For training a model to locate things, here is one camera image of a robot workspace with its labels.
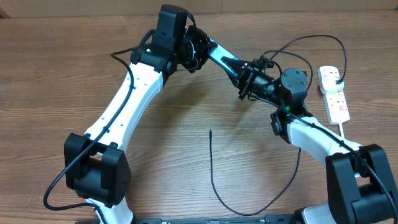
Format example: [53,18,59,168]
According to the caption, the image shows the blue Galaxy smartphone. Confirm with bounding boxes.
[208,39,239,86]

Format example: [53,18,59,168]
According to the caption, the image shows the white charger plug adapter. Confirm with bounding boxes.
[320,76,345,94]

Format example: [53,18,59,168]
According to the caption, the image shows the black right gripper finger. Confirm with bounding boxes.
[221,56,253,78]
[228,75,239,88]

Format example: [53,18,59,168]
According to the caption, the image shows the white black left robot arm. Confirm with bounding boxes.
[63,4,214,223]

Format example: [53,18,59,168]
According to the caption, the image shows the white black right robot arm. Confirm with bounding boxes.
[221,57,397,224]

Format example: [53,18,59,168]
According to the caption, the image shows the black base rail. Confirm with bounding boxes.
[74,213,302,224]

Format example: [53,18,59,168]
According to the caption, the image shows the black charging cable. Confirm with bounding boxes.
[209,34,348,217]

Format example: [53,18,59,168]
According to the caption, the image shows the white power strip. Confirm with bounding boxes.
[317,65,351,126]

